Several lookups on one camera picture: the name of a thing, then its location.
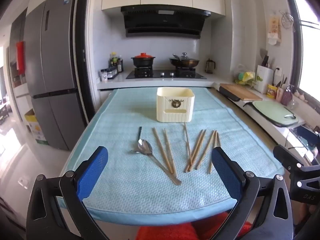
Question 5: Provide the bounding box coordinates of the dark-handled metal spoon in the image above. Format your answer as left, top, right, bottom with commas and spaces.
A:
130, 126, 143, 154

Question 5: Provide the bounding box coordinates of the printed wall calendar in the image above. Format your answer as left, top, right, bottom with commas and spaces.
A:
267, 15, 282, 46

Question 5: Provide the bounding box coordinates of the wire wall hanger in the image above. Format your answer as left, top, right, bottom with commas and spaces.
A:
279, 10, 294, 28

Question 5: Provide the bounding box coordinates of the dark blue container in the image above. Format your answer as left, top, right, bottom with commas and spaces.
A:
290, 125, 320, 155

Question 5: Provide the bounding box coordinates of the white knife holder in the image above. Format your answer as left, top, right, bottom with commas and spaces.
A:
255, 65, 274, 94

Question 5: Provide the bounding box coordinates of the red fuzzy cloth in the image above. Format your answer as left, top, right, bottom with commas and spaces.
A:
136, 211, 253, 240

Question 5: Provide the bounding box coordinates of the yellow green plastic bag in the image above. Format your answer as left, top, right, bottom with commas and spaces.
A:
235, 71, 257, 85

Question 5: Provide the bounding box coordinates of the grey refrigerator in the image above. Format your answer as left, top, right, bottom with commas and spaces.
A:
24, 0, 82, 151

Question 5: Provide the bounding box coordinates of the black gas hob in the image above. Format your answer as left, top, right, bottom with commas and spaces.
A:
126, 69, 207, 80

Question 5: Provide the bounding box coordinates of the black clay pot red lid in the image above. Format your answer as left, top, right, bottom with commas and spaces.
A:
131, 53, 156, 68

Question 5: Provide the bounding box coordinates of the black flat appliance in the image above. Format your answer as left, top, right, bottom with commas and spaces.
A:
219, 86, 242, 102

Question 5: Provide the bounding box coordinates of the yellow cardboard box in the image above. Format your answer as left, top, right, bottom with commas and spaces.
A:
24, 109, 49, 145

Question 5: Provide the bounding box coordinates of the bunch of wooden chopsticks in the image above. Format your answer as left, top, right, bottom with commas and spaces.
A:
152, 123, 222, 177

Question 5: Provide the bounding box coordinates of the red wall hanging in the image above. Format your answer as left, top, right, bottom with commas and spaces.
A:
16, 41, 26, 75

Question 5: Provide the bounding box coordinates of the dark purple bag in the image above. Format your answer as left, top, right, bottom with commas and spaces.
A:
281, 90, 293, 106

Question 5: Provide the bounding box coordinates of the dark glass press jug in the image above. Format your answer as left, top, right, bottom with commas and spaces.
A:
205, 58, 216, 74

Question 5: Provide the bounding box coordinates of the black range hood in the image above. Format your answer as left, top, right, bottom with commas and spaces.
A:
120, 5, 211, 39

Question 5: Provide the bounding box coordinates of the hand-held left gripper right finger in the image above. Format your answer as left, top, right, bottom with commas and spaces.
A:
211, 146, 294, 240

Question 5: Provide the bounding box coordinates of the dark wok with glass lid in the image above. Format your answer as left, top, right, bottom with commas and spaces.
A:
169, 52, 200, 68

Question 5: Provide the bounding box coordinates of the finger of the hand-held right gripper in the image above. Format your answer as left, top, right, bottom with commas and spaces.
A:
272, 145, 320, 180

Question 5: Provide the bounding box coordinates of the window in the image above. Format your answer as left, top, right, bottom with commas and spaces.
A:
287, 0, 320, 100

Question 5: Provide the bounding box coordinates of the silver metal spoon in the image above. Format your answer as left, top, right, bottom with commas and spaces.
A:
137, 139, 182, 186

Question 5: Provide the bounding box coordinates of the light blue woven mat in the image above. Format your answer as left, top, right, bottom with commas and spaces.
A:
59, 86, 285, 227

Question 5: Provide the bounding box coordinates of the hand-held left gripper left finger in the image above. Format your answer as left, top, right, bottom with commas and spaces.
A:
26, 146, 110, 240

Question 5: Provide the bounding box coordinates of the wooden cutting board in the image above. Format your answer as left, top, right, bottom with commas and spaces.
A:
219, 83, 263, 101

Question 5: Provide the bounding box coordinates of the light green cutting board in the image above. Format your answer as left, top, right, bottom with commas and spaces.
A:
252, 101, 299, 127

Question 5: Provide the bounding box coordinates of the cream ribbed utensil holder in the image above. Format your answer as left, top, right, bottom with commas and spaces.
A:
156, 87, 195, 123

